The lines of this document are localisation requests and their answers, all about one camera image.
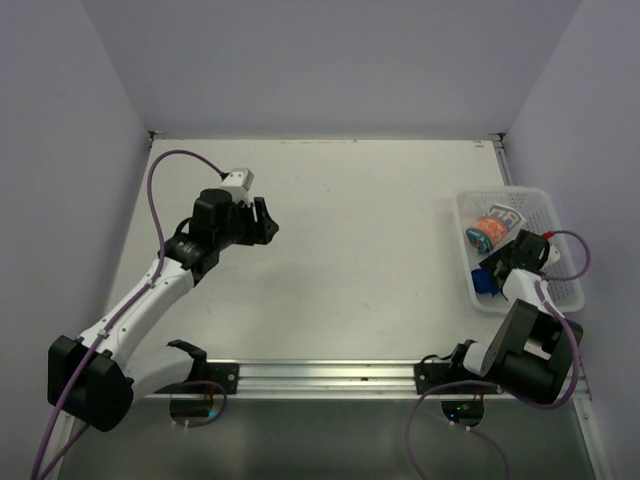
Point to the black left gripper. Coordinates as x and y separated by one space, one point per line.
264 228

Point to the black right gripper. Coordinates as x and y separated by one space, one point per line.
492 262

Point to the blue towel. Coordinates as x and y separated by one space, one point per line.
484 283

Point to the rabbit print towel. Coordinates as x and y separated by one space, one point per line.
490 229

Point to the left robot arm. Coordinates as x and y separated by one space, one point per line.
94 377

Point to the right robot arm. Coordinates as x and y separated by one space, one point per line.
534 355

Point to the white plastic basket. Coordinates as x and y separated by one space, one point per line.
563 288

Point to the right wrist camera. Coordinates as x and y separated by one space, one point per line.
552 253

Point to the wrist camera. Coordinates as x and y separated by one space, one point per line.
238 181
552 253

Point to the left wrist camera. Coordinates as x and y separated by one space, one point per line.
238 181

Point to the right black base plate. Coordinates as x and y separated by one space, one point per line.
434 372

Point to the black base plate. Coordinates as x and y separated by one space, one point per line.
434 372
215 375

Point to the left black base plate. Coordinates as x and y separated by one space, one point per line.
215 375

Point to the aluminium mounting rail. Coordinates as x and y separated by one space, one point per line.
319 379

